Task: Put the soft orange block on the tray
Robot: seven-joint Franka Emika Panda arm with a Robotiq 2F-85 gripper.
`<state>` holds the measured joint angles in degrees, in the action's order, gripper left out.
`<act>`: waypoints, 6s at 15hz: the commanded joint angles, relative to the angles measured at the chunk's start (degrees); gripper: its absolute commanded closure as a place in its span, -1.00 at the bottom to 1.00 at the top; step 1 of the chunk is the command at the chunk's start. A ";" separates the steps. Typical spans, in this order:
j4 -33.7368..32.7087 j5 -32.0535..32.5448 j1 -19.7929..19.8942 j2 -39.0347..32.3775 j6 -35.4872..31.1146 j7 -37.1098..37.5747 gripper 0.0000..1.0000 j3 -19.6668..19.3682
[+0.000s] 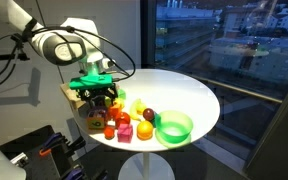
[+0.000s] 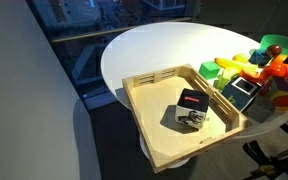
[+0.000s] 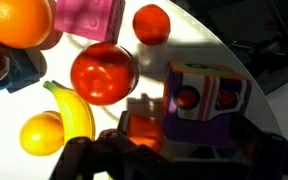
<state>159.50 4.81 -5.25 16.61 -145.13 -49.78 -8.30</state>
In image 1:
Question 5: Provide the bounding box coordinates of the orange bell pepper toy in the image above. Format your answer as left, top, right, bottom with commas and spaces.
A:
86, 106, 110, 131

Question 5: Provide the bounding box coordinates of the small green cube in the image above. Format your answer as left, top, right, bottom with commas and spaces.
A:
117, 88, 127, 100

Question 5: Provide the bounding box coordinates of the wooden tray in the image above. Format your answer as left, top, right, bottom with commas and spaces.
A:
59, 83, 89, 115

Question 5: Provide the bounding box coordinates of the white table pedestal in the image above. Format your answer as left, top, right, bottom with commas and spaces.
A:
118, 151, 176, 180

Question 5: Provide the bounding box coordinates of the yellow green block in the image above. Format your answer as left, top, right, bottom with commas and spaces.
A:
104, 96, 126, 109

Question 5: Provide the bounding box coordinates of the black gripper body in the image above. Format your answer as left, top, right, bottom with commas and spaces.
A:
76, 84, 117, 101

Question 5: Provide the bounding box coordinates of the small red strawberry toy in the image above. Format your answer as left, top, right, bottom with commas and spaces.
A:
103, 125, 116, 140

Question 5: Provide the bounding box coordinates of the red tomato toy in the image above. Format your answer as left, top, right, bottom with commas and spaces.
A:
114, 111, 132, 129

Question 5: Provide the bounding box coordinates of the black tripod camera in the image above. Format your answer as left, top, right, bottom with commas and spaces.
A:
0, 33, 31, 63

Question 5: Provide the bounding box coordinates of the dark red plum toy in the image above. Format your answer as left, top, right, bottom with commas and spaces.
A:
142, 107, 155, 122

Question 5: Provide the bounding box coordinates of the pink cube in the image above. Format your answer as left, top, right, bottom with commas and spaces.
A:
117, 123, 134, 144

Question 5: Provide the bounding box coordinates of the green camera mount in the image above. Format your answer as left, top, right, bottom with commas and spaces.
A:
68, 73, 114, 91

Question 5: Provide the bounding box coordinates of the orange fruit toy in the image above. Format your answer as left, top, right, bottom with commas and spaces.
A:
136, 120, 154, 141

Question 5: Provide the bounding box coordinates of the translucent green bowl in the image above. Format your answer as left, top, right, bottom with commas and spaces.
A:
154, 110, 194, 145

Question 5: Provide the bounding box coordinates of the yellow banana toy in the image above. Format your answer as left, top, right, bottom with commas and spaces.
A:
129, 98, 148, 121

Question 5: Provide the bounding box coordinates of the orange wooden block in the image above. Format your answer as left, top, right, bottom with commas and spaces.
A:
108, 103, 123, 118

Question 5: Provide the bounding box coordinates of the dark window frame post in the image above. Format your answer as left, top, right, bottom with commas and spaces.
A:
140, 0, 158, 70

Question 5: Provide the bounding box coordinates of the purple handled clamp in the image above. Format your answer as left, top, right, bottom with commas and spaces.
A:
38, 132, 66, 158

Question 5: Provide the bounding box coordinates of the metal window railing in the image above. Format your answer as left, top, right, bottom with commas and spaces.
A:
157, 66, 284, 104

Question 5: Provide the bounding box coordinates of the black equipment cart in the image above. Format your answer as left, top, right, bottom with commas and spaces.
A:
0, 124, 108, 180

